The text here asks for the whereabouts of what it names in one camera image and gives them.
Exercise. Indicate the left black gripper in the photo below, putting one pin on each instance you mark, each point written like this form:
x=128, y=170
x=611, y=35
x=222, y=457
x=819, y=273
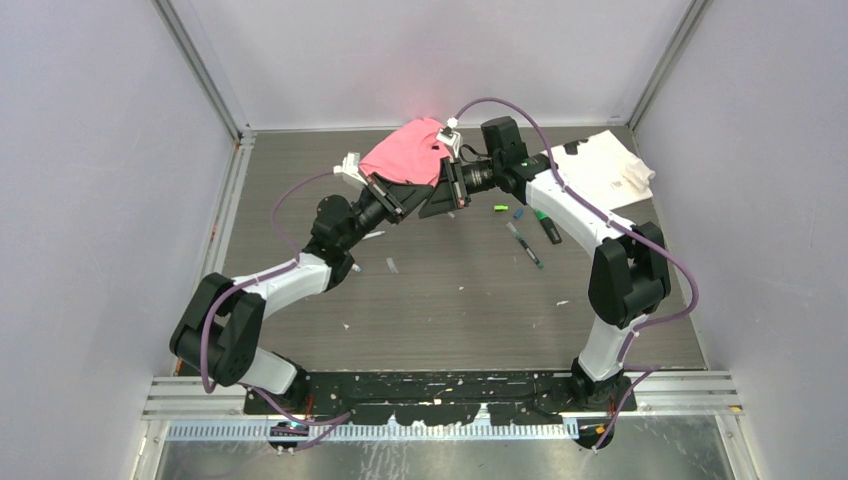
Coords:
x=398, y=199

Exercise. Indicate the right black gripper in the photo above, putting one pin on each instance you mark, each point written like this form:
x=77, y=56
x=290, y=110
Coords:
x=448, y=195

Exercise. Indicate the clear pen cap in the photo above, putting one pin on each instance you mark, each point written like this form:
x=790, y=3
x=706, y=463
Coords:
x=392, y=265

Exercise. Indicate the green gel pen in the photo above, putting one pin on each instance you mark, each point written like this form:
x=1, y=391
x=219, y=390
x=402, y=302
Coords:
x=525, y=246

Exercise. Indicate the black green highlighter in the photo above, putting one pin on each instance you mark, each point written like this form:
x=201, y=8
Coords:
x=549, y=227

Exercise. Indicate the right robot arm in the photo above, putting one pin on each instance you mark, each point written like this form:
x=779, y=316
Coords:
x=629, y=275

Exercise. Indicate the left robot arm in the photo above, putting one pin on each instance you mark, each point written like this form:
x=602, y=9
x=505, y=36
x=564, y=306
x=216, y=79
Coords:
x=219, y=330

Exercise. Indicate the white marker pen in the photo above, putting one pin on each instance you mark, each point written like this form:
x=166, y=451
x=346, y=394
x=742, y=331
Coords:
x=374, y=235

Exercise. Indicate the pink cloth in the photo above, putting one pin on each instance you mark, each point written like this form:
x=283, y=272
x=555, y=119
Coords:
x=410, y=155

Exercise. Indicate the white cloth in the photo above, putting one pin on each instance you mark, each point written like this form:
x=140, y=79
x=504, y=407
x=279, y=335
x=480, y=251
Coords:
x=604, y=171

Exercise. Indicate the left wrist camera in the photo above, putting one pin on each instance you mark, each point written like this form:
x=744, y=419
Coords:
x=349, y=172

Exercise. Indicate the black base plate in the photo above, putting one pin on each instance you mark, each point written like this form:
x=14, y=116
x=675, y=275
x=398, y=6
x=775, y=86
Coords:
x=442, y=398

